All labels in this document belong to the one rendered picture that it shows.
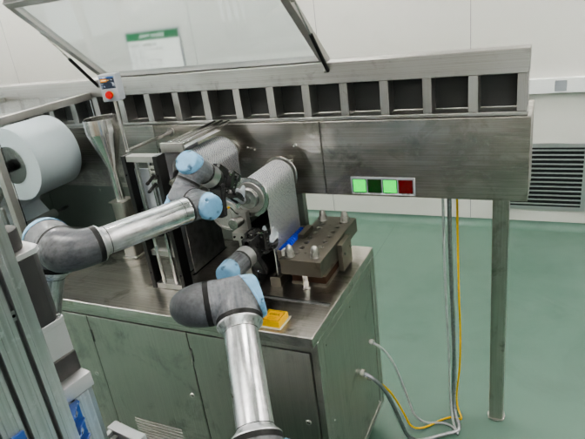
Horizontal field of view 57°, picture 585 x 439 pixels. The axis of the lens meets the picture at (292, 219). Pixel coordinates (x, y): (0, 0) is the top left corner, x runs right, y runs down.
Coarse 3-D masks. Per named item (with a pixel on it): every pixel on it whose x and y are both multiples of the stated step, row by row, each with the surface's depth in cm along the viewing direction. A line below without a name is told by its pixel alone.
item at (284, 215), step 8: (288, 192) 207; (280, 200) 202; (288, 200) 208; (296, 200) 214; (272, 208) 196; (280, 208) 202; (288, 208) 208; (296, 208) 214; (272, 216) 196; (280, 216) 202; (288, 216) 208; (296, 216) 215; (272, 224) 197; (280, 224) 203; (288, 224) 209; (296, 224) 215; (280, 232) 203; (288, 232) 209; (280, 240) 203
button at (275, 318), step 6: (270, 312) 182; (276, 312) 182; (282, 312) 181; (264, 318) 179; (270, 318) 179; (276, 318) 178; (282, 318) 178; (264, 324) 179; (270, 324) 177; (276, 324) 176; (282, 324) 178
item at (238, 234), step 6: (240, 210) 195; (246, 210) 194; (234, 216) 196; (240, 216) 194; (246, 216) 194; (240, 222) 192; (246, 222) 194; (240, 228) 197; (246, 228) 195; (234, 234) 195; (240, 234) 193; (240, 240) 195; (240, 246) 198; (252, 270) 202
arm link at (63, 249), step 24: (192, 192) 155; (144, 216) 142; (168, 216) 145; (192, 216) 150; (216, 216) 153; (48, 240) 131; (72, 240) 131; (96, 240) 133; (120, 240) 137; (144, 240) 143; (48, 264) 132; (72, 264) 132; (96, 264) 136
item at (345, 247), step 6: (348, 234) 209; (342, 240) 204; (348, 240) 208; (342, 246) 202; (348, 246) 208; (342, 252) 202; (348, 252) 208; (342, 258) 203; (348, 258) 209; (342, 264) 204; (348, 264) 209; (342, 270) 205
